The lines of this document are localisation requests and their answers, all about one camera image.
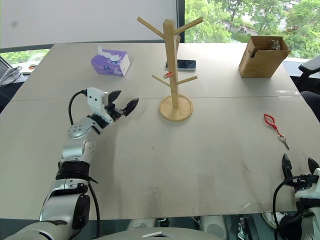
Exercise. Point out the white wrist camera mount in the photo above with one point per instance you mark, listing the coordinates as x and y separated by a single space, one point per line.
310 191
95 101

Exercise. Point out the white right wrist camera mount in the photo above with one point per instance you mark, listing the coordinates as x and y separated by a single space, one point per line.
310 191

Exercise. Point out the white-edged smartphone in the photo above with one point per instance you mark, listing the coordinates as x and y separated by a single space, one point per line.
186 64

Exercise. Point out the purple tissue box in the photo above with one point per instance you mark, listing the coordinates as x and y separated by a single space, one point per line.
110 63

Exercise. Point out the brown cardboard box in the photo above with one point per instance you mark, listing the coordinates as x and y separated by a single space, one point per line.
260 63

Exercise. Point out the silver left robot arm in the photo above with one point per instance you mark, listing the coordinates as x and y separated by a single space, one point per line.
75 150

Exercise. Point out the wooden tree hanger rack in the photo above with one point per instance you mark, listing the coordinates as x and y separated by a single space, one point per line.
171 62

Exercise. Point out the white rounded shape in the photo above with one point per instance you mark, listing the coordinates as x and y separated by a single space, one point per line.
212 225

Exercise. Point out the small orange object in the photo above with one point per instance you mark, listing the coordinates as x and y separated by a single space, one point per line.
32 66

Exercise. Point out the metallic item in carton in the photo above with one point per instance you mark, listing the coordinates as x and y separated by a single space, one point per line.
276 45

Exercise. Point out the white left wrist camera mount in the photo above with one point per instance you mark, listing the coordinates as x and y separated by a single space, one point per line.
95 101

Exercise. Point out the white roller blind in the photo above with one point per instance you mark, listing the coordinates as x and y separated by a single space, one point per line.
87 20

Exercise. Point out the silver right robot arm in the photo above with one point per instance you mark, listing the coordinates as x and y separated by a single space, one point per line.
310 222

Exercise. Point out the small red tag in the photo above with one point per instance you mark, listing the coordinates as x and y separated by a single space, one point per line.
169 75

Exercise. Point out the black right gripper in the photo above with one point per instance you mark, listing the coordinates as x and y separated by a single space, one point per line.
300 181

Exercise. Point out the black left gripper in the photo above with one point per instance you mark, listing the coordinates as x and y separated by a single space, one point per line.
115 112

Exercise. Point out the black office chair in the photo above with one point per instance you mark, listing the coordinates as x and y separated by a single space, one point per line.
310 75

